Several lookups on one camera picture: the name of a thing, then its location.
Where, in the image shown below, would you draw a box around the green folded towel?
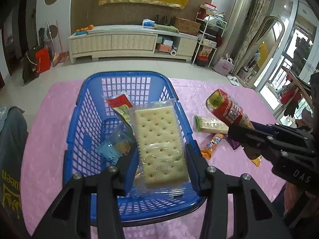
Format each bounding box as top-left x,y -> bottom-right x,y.
154,24 -> 179,33

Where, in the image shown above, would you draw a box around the light blue egg-yolk pastry bag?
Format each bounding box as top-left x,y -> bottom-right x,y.
97,129 -> 135,165

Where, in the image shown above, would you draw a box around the red shopping bag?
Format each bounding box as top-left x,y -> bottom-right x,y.
35,46 -> 51,74

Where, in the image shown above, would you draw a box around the white slippers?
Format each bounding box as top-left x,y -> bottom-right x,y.
227,75 -> 239,86

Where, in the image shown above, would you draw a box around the cardboard box on cabinet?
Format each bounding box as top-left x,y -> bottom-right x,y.
173,17 -> 201,36

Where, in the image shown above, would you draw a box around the plate of oranges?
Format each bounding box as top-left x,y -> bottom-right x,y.
75,24 -> 94,35

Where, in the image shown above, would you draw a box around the broom and dustpan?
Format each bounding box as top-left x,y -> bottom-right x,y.
46,19 -> 70,68

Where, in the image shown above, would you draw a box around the black bag on floor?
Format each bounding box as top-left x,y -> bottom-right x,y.
22,46 -> 44,84

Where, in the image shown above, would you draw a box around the paper towel roll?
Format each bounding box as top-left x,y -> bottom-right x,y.
170,49 -> 177,56

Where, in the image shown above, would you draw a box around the pink quilted table cover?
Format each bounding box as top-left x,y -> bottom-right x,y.
21,72 -> 275,238

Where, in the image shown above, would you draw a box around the pink gift bag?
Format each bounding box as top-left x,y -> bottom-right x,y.
213,54 -> 234,76

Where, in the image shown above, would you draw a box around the blue plastic basket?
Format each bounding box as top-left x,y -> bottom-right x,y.
63,71 -> 204,227

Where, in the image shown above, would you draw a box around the white wire shelf rack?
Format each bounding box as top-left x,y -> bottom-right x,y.
192,3 -> 227,68

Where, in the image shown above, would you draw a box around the clear pack square crackers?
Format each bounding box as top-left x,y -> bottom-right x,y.
129,99 -> 190,198

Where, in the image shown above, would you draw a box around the grey lace-trimmed cloth chair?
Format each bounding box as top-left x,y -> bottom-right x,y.
1,106 -> 28,229

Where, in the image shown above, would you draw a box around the orange cartoon snack bar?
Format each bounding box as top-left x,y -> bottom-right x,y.
201,133 -> 226,160

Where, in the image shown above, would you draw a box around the green-end wafer cracker pack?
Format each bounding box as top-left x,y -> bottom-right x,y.
194,116 -> 229,134

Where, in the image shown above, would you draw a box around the arched standing mirror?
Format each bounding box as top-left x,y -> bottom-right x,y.
235,16 -> 285,88

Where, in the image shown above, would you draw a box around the silver standing air conditioner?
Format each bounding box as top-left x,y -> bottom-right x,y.
212,0 -> 252,64

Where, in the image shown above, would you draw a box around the dark purple snack packet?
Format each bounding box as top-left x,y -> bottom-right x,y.
226,137 -> 241,151

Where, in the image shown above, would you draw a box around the wooden clothes drying rack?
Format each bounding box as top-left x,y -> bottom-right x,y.
274,66 -> 314,119

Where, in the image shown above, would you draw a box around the cream TV cabinet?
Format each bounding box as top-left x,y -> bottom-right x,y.
68,25 -> 198,63

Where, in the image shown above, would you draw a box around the patterned beige curtain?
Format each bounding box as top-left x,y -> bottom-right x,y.
233,0 -> 271,73

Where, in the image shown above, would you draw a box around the blue tissue pack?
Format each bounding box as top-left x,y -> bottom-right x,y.
142,19 -> 155,28

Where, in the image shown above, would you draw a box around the red yellow snack pouch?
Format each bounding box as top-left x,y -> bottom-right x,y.
104,92 -> 134,125

